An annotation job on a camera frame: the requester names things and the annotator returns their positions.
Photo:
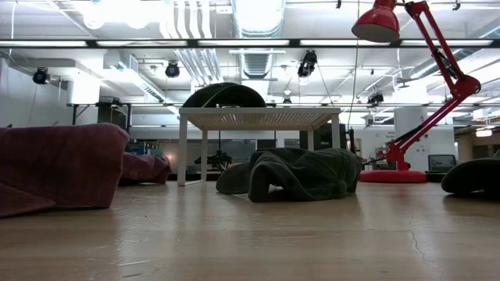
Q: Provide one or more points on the black horizontal crossbar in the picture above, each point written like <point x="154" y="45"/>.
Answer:
<point x="91" y="43"/>

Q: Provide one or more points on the dark computer monitor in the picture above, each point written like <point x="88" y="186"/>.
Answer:
<point x="441" y="162"/>

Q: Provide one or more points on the dark baseball cap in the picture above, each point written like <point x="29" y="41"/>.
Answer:
<point x="472" y="175"/>
<point x="224" y="95"/>
<point x="304" y="171"/>

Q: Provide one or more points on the dark background cabinet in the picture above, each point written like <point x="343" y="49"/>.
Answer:
<point x="324" y="136"/>

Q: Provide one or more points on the maroon baseball cap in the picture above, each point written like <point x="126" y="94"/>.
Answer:
<point x="58" y="164"/>
<point x="144" y="168"/>

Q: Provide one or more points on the white perforated metal rack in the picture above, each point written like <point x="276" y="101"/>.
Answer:
<point x="218" y="111"/>

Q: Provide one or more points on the black background robot arm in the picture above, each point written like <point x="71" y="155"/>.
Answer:
<point x="216" y="160"/>

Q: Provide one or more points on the black background shelf frame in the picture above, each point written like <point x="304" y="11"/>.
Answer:
<point x="117" y="121"/>

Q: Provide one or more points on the red desk lamp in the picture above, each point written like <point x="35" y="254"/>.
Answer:
<point x="377" y="23"/>

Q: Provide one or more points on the black ceiling spotlight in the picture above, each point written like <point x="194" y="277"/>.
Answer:
<point x="307" y="63"/>
<point x="375" y="98"/>
<point x="172" y="70"/>
<point x="41" y="76"/>

